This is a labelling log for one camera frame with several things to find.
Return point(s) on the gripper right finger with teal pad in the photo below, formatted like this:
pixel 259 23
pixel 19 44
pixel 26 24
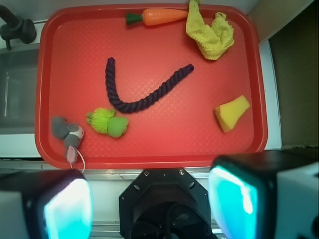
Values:
pixel 266 195

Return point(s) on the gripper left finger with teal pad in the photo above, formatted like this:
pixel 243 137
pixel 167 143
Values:
pixel 54 204

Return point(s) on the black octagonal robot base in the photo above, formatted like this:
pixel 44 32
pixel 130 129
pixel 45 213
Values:
pixel 165 204

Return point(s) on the yellow sponge wedge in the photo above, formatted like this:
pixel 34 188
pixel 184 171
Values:
pixel 228 114

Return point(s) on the green fuzzy sponge toy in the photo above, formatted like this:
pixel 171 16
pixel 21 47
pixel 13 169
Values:
pixel 105 121

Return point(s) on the grey plush mouse toy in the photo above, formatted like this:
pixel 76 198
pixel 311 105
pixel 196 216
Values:
pixel 71 134

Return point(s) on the red plastic tray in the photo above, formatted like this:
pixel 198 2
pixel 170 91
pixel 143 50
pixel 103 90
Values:
pixel 179 130

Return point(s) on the steel sink basin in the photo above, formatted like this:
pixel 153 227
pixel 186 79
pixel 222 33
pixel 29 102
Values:
pixel 18 79

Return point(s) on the yellow crumpled cloth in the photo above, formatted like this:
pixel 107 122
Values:
pixel 212 40

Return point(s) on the orange plastic carrot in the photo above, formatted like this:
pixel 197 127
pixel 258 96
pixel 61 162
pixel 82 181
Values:
pixel 151 17

